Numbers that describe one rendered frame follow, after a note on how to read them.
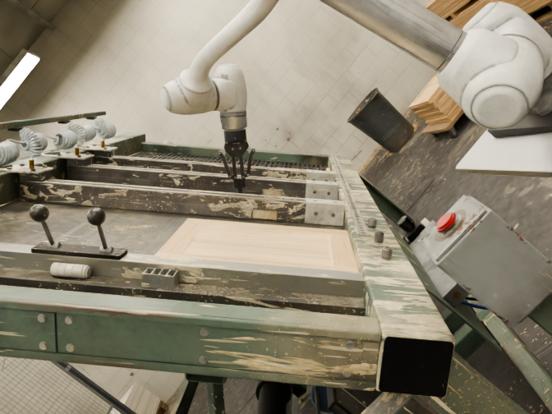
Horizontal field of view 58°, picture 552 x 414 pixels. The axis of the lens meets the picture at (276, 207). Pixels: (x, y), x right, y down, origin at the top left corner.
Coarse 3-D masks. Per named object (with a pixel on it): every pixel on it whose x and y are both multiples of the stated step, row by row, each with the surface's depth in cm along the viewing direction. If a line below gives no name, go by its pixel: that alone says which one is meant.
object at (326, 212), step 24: (0, 168) 162; (24, 168) 165; (48, 168) 167; (24, 192) 164; (48, 192) 164; (72, 192) 163; (96, 192) 163; (120, 192) 162; (144, 192) 162; (168, 192) 161; (192, 192) 162; (216, 192) 165; (240, 216) 162; (288, 216) 161; (312, 216) 160; (336, 216) 160
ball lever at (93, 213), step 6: (90, 210) 102; (96, 210) 102; (102, 210) 103; (90, 216) 101; (96, 216) 101; (102, 216) 102; (90, 222) 102; (96, 222) 102; (102, 222) 103; (102, 228) 105; (102, 234) 106; (102, 240) 107; (102, 246) 109; (108, 246) 110; (108, 252) 109
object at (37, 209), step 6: (30, 210) 102; (36, 210) 102; (42, 210) 102; (48, 210) 104; (30, 216) 102; (36, 216) 102; (42, 216) 102; (42, 222) 105; (48, 234) 107; (48, 240) 108; (48, 246) 110; (54, 246) 109
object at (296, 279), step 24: (0, 264) 110; (24, 264) 109; (48, 264) 109; (96, 264) 108; (120, 264) 108; (144, 264) 108; (168, 264) 107; (192, 264) 108; (216, 264) 109; (240, 264) 110; (264, 264) 111; (264, 288) 107; (288, 288) 107; (312, 288) 106; (336, 288) 106; (360, 288) 106
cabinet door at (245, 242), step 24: (168, 240) 130; (192, 240) 132; (216, 240) 133; (240, 240) 135; (264, 240) 136; (288, 240) 138; (312, 240) 139; (336, 240) 139; (288, 264) 118; (312, 264) 119; (336, 264) 120
